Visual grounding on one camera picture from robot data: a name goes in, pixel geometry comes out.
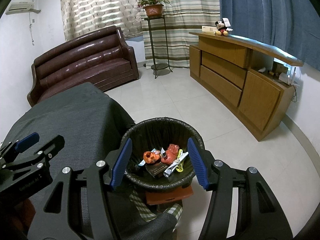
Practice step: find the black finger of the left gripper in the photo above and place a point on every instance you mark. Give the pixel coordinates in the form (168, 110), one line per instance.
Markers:
(51, 149)

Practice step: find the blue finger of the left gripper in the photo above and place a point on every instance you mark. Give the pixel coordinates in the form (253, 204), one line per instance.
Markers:
(27, 142)

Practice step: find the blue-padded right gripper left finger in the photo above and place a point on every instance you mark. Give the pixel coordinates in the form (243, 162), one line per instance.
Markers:
(121, 158)

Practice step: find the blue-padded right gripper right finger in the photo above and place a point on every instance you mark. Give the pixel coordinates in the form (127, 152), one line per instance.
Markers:
(197, 160)

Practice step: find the yellow snack wrapper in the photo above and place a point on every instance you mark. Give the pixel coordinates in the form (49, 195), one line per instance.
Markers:
(180, 156)

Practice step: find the orange wrapper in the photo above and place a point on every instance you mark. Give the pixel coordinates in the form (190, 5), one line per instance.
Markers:
(151, 156)

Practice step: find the red plastic bag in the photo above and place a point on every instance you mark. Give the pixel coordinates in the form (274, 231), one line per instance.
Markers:
(170, 154)

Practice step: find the white tube green print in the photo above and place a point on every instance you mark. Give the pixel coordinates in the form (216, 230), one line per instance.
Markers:
(172, 167)

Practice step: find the green gold tube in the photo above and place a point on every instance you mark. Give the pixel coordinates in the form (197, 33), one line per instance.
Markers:
(156, 169)

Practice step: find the white knotted paper wrapper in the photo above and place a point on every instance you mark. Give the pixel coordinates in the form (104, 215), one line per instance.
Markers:
(163, 153)

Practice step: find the black wicker trash bin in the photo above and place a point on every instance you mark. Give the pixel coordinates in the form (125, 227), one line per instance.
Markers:
(159, 133)

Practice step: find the orange plastic stool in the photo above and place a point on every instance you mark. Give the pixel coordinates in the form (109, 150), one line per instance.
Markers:
(180, 193)

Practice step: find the green checkered cloth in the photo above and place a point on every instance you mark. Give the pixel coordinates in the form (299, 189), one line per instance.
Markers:
(151, 212)

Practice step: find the dark grey table cloth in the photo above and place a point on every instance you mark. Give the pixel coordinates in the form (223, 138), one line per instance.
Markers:
(92, 125)

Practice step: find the brown wooden cabinet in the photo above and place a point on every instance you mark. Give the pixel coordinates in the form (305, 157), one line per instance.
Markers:
(235, 70)

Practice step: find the black metal plant stand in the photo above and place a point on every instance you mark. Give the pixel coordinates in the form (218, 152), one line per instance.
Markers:
(156, 67)

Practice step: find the dark brown leather sofa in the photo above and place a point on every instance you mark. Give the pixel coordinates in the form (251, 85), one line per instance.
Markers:
(101, 57)

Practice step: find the white router device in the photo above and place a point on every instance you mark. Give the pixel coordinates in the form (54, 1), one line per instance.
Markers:
(289, 77)

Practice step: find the small beige box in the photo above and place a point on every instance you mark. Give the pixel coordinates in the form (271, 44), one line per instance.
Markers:
(209, 29)

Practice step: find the Mickey Mouse plush toy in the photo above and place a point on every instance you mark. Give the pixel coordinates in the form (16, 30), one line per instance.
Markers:
(221, 29)

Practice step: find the white air conditioner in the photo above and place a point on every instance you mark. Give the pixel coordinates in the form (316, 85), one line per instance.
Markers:
(21, 6)

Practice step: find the white paper tag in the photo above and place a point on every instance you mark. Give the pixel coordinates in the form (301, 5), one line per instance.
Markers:
(226, 22)

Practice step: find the beige patterned curtain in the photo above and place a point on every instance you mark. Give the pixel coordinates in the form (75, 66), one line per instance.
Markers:
(83, 16)

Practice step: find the potted plant terracotta pot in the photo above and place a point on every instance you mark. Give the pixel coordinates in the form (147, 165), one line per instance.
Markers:
(153, 8)

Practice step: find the green striped curtain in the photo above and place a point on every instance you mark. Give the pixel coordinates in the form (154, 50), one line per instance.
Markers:
(183, 18)

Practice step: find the blue curtain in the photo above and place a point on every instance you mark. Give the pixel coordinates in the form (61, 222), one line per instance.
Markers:
(291, 25)

